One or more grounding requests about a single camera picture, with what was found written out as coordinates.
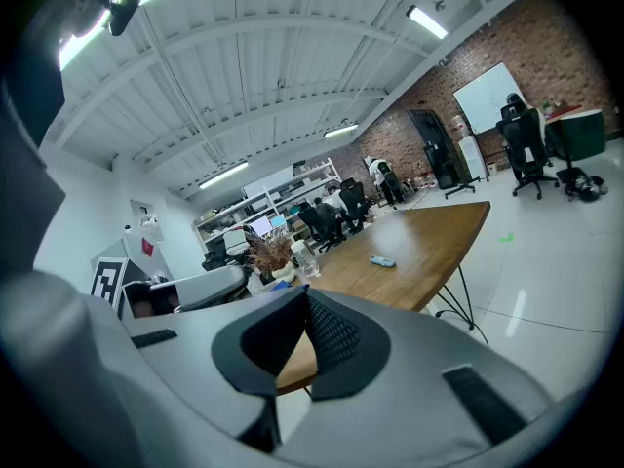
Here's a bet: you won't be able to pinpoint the grey office chair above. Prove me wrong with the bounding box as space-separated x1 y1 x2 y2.
221 228 254 262

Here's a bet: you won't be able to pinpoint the clear bottle with white lid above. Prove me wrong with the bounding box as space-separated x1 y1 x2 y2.
290 240 323 280

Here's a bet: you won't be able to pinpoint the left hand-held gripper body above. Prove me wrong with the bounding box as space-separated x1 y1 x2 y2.
90 238 179 322

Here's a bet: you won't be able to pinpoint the black metal table legs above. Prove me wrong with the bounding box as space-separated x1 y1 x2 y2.
423 263 477 332

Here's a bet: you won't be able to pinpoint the black bag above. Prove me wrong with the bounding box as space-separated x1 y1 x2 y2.
565 173 609 202

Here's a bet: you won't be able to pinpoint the green round table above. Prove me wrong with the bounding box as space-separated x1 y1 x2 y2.
543 104 608 163

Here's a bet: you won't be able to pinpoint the black mobile display stand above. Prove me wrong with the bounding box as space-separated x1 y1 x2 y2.
406 108 477 200

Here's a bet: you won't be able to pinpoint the black office chair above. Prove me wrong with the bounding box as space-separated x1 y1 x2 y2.
339 178 371 236
296 201 342 254
495 102 561 200

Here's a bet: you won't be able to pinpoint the person's right forearm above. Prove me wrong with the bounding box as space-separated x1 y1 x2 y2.
0 268 245 468

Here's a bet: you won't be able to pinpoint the white wall box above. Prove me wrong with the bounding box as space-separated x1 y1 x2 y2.
129 198 165 243

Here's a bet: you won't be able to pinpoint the person's torso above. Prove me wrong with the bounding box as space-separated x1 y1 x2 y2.
0 41 67 275

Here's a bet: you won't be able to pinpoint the whiteboard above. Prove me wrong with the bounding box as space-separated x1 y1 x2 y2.
452 60 527 136

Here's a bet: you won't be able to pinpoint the person's head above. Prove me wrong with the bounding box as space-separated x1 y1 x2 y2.
58 0 121 39

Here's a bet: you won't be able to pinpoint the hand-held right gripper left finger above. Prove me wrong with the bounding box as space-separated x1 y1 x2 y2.
124 284 310 455

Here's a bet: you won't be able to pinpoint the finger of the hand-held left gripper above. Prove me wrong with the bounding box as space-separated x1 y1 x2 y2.
148 264 248 312

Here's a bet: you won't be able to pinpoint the white water dispenser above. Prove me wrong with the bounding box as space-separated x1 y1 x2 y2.
448 114 488 182

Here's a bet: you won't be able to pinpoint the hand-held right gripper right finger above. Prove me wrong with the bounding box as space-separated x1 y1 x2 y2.
280 288 557 468

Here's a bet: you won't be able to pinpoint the dried plant in white vase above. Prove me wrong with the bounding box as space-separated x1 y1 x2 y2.
246 229 297 285

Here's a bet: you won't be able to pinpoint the white shelf unit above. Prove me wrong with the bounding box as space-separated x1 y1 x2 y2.
192 157 342 257

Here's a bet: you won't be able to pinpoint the black head camera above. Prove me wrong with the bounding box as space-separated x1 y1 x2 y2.
107 0 142 37

